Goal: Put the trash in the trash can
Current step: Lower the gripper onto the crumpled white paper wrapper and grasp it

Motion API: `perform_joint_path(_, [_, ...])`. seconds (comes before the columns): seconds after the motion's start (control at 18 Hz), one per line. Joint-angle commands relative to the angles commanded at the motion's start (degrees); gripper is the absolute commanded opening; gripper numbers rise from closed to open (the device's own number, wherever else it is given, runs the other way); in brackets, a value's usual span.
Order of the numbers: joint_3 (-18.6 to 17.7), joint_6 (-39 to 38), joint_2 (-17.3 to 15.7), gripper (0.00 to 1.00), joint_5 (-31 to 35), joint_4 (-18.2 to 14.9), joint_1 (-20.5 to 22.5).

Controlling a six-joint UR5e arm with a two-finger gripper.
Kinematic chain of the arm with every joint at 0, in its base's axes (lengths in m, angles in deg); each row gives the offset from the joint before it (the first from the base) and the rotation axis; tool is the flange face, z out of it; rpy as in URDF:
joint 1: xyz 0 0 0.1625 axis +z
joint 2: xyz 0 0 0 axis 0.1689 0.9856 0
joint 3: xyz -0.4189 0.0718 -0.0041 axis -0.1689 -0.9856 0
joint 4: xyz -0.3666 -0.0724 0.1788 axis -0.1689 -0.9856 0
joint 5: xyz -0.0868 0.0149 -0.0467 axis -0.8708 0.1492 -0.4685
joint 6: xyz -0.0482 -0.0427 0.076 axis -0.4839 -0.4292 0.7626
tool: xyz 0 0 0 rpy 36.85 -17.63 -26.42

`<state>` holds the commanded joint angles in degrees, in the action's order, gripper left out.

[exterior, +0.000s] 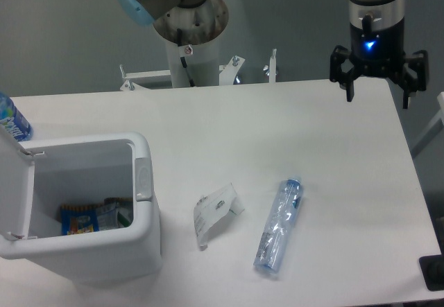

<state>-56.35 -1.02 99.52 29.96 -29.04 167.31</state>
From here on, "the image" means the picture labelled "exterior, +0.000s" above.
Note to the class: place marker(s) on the white bracket middle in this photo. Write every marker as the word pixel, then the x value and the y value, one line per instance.
pixel 229 73

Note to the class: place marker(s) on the white bracket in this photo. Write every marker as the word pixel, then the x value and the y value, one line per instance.
pixel 229 73
pixel 145 80
pixel 271 69

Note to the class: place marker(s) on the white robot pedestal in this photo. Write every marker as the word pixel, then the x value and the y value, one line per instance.
pixel 191 37

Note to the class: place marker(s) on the blue labelled water bottle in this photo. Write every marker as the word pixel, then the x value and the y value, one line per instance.
pixel 14 121

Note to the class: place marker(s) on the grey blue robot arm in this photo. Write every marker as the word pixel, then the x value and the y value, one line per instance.
pixel 368 15

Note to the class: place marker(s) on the white bracket left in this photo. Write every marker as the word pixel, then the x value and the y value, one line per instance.
pixel 145 80

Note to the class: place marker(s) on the black clamp table edge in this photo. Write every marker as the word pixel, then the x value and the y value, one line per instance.
pixel 432 271

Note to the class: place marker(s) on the white bracket right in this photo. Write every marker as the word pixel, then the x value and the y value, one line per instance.
pixel 271 69

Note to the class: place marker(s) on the grey green wrapper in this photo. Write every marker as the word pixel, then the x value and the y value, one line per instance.
pixel 114 213

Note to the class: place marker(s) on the clear crushed plastic bottle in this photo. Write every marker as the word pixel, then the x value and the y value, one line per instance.
pixel 278 226

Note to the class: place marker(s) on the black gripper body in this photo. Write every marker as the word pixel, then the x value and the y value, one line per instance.
pixel 381 54

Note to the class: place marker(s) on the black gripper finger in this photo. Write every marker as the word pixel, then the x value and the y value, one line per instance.
pixel 345 79
pixel 411 75

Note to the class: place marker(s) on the white trash can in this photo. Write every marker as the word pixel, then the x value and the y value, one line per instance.
pixel 37 177

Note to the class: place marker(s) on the blue orange snack packet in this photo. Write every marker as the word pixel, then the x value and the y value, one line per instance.
pixel 78 219

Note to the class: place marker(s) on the white frame right edge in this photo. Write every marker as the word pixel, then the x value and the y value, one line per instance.
pixel 431 130

